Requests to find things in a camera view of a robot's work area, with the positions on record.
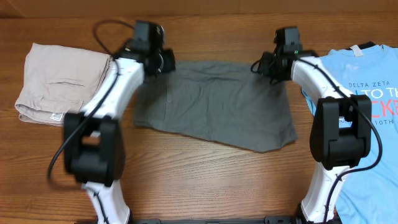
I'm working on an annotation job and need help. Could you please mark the grey shorts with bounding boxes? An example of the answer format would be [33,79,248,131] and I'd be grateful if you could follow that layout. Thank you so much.
[133,61,298,152]

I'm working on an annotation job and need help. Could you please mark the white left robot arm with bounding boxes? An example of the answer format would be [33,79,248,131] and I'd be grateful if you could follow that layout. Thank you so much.
[63,47,175,224]

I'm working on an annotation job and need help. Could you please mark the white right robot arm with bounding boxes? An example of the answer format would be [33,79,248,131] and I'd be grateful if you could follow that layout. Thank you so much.
[251,45,372,223]

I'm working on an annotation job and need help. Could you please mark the light blue printed t-shirt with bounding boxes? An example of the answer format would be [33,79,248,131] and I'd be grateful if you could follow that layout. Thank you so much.
[300,44,398,224]

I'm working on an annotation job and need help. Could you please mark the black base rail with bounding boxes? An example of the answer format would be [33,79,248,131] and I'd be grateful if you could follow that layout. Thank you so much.
[127,216,303,224]

